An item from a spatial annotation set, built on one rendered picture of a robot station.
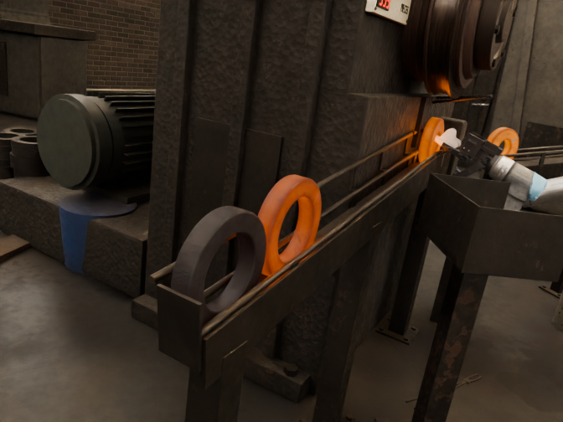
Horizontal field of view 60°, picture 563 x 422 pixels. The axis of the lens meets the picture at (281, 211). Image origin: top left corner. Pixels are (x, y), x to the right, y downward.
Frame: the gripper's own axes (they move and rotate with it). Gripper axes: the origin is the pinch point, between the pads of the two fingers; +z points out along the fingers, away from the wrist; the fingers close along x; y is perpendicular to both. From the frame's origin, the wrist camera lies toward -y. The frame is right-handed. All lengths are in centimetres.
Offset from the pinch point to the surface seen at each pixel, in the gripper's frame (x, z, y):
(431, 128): 6.1, 1.2, 3.4
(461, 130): -19.9, -3.1, 3.4
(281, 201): 97, -2, -2
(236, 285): 105, -4, -15
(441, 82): 11.7, 4.4, 17.1
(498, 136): -45.3, -12.6, 4.4
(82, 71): -178, 374, -149
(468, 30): 16.4, 4.0, 32.3
